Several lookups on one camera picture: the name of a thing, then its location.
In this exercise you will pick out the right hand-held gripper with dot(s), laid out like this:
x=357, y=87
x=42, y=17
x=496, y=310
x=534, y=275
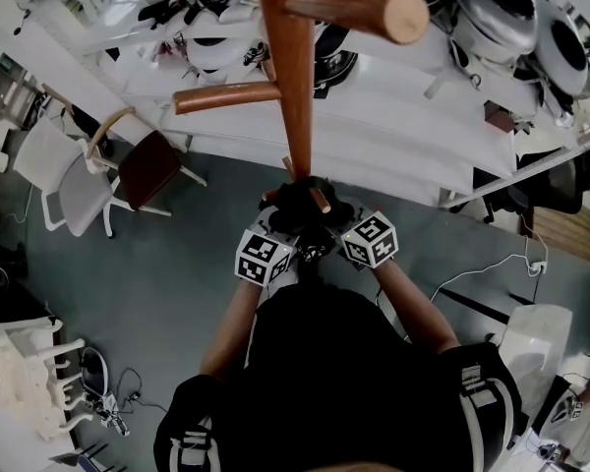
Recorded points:
x=373, y=241

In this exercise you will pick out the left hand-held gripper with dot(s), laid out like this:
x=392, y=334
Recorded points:
x=258, y=258

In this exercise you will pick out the brown wooden coat rack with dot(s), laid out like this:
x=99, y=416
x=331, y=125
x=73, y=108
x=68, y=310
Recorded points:
x=287, y=67

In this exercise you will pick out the person's right forearm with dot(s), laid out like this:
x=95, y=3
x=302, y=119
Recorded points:
x=413, y=308

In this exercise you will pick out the person's left forearm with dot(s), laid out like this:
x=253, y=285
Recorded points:
x=228, y=327

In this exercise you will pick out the person's body in black clothes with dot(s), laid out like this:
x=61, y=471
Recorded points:
x=334, y=376

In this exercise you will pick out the wooden chair with brown seat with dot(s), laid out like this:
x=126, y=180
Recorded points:
x=147, y=167

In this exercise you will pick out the small brown box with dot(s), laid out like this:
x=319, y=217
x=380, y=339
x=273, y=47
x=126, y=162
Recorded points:
x=499, y=117

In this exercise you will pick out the white office chair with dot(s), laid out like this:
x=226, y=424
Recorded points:
x=78, y=199

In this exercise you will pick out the grey stone counter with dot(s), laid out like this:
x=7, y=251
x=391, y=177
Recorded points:
x=536, y=342

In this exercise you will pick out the black office chair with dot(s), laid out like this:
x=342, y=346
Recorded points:
x=560, y=185

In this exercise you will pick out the wooden slat platform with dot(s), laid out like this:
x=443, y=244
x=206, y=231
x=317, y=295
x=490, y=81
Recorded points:
x=570, y=236

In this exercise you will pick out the black oval floor device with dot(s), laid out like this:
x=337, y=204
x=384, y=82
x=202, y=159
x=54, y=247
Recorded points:
x=94, y=371

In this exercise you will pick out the white jointed floor device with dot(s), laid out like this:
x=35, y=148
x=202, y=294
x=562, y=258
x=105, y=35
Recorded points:
x=110, y=413

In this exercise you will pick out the white and black device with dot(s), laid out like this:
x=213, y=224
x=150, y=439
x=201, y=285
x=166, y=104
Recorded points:
x=568, y=406

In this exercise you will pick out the white ornate table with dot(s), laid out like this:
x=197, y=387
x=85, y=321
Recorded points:
x=19, y=362

